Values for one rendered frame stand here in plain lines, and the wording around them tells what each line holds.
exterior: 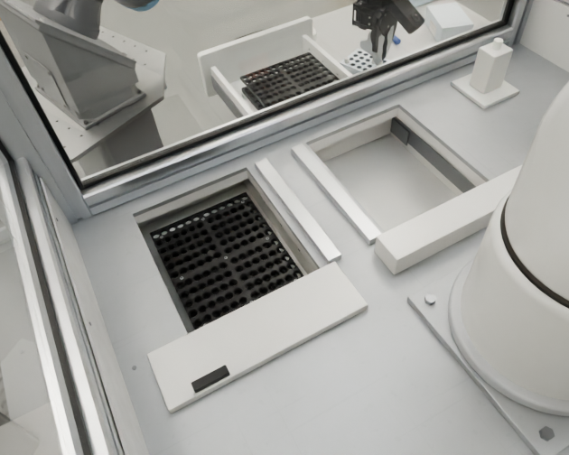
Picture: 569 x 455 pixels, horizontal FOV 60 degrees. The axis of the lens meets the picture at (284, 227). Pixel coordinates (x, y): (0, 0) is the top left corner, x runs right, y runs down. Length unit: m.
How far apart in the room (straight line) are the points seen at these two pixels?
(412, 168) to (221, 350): 0.56
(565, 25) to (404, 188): 0.42
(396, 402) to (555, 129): 0.34
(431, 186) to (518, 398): 0.48
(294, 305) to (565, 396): 0.32
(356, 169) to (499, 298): 0.52
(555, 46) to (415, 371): 0.73
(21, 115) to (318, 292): 0.44
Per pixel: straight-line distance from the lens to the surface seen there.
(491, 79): 0.99
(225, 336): 0.64
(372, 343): 0.64
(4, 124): 0.72
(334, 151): 0.99
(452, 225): 0.71
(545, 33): 1.14
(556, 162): 0.45
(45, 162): 0.76
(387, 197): 0.94
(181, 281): 0.76
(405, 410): 0.61
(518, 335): 0.55
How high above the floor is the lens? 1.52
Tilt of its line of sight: 51 degrees down
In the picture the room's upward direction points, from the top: 5 degrees counter-clockwise
